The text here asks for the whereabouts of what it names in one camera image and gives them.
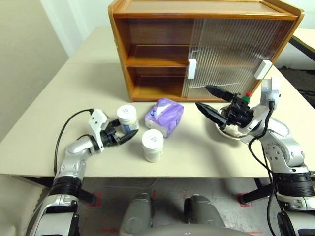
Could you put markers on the black side table frame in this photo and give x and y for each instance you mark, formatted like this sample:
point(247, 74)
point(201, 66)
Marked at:
point(301, 46)

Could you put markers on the white bottle with blue label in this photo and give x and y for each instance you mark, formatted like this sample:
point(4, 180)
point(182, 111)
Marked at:
point(126, 115)
point(152, 145)

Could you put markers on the ribbed translucent sliding door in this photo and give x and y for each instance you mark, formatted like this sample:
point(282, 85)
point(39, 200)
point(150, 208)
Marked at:
point(221, 49)

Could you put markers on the grey robot torso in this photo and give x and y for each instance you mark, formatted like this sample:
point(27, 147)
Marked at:
point(187, 231)

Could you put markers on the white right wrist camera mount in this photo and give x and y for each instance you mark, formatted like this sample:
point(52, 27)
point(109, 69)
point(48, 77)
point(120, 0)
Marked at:
point(270, 91)

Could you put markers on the grey rounded robot leg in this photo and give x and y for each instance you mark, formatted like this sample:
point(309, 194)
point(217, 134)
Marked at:
point(136, 214)
point(201, 214)

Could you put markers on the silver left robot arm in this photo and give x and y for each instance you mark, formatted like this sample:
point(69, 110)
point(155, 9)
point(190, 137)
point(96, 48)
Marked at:
point(73, 152)

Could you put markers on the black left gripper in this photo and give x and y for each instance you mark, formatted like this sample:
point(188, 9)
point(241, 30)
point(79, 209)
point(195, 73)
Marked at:
point(109, 138)

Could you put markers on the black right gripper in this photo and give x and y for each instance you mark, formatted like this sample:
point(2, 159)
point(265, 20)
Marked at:
point(238, 113)

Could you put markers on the wooden cabinet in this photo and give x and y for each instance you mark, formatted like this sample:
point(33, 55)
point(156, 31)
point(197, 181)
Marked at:
point(157, 14)

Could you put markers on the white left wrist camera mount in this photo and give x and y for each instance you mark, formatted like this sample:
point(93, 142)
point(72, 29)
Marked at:
point(97, 120)

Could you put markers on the purple tissue pack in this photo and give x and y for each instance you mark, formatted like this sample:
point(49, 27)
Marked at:
point(164, 116)

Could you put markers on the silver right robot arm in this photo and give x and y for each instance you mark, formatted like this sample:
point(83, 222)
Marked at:
point(283, 150)

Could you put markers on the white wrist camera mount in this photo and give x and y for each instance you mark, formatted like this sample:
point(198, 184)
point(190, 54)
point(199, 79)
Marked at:
point(270, 91)
point(97, 120)

